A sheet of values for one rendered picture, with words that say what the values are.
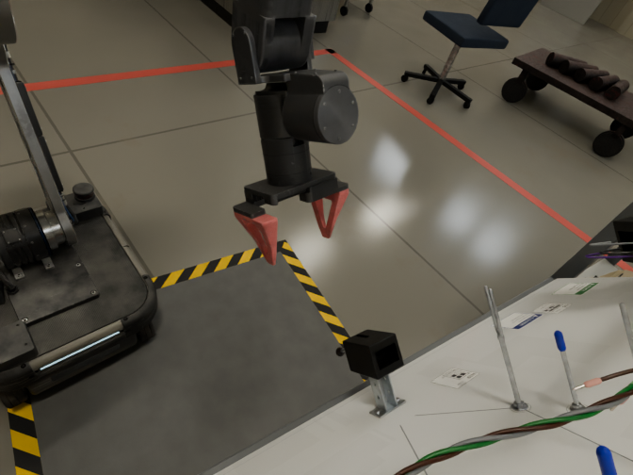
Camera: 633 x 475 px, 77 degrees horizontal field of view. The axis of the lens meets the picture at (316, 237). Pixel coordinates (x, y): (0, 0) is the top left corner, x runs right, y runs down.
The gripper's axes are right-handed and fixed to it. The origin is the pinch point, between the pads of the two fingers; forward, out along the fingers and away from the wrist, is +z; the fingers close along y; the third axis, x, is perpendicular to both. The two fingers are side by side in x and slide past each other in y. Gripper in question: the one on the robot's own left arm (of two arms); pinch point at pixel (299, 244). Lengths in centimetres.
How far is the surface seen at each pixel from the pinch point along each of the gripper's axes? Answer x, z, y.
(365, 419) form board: -12.8, 20.6, -2.7
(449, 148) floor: 122, 51, 236
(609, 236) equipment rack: -21, 18, 64
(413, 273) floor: 67, 83, 115
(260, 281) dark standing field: 97, 65, 46
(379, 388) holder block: -12.9, 17.3, 0.1
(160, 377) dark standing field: 83, 73, -7
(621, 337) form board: -31.7, 16.5, 28.4
